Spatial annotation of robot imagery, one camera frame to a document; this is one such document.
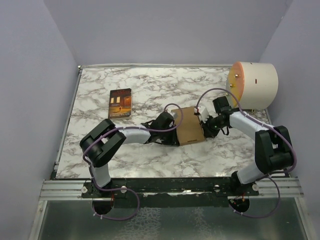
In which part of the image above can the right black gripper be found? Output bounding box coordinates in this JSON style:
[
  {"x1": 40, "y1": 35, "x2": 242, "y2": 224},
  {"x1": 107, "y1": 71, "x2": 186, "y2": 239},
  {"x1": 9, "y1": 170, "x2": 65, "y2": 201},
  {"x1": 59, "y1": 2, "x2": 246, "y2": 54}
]
[{"x1": 199, "y1": 114, "x2": 226, "y2": 139}]

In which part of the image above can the brown cardboard box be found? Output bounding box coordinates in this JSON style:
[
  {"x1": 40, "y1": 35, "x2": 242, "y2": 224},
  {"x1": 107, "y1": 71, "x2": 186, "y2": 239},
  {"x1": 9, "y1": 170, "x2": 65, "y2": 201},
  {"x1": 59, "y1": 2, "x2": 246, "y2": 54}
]
[{"x1": 176, "y1": 106, "x2": 205, "y2": 146}]

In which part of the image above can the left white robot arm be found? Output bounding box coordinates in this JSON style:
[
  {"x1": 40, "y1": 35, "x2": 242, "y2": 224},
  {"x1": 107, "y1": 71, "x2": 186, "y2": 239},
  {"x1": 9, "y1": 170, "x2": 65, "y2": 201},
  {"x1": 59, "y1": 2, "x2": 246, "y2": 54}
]
[{"x1": 79, "y1": 111, "x2": 179, "y2": 198}]

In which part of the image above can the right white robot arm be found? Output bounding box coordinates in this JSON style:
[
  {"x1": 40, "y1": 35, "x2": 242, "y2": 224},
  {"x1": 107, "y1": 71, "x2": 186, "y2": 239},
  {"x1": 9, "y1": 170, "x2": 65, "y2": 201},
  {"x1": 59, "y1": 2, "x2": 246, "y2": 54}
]
[{"x1": 194, "y1": 96, "x2": 296, "y2": 196}]

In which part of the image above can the dark paperback book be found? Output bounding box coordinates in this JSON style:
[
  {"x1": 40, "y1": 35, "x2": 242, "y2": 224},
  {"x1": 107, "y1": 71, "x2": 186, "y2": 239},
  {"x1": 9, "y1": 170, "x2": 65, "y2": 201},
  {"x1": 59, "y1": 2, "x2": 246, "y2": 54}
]
[{"x1": 108, "y1": 88, "x2": 132, "y2": 120}]

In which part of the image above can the cream cylinder with coloured face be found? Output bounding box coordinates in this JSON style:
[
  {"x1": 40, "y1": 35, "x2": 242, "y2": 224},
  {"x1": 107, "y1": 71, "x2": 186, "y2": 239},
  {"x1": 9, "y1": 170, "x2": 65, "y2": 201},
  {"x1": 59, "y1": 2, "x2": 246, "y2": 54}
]
[{"x1": 226, "y1": 61, "x2": 279, "y2": 110}]

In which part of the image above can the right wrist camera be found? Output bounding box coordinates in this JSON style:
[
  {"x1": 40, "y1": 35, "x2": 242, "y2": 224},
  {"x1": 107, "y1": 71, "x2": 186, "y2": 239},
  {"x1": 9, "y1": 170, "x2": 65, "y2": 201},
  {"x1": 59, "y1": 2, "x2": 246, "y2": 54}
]
[{"x1": 194, "y1": 106, "x2": 210, "y2": 123}]

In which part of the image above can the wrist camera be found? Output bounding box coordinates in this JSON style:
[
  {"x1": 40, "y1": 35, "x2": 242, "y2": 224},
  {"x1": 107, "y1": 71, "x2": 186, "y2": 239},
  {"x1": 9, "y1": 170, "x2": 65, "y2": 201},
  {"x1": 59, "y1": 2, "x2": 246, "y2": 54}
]
[
  {"x1": 169, "y1": 111, "x2": 178, "y2": 120},
  {"x1": 194, "y1": 106, "x2": 210, "y2": 123}
]

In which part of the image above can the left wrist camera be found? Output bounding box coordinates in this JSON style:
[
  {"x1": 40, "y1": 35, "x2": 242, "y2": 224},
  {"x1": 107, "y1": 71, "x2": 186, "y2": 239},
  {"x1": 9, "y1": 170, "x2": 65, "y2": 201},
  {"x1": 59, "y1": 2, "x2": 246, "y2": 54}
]
[{"x1": 169, "y1": 111, "x2": 178, "y2": 120}]

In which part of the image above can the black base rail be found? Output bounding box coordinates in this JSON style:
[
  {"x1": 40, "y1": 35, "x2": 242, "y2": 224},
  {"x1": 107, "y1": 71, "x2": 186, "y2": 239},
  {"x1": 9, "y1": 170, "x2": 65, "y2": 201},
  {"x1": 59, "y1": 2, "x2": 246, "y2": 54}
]
[{"x1": 81, "y1": 177, "x2": 259, "y2": 213}]

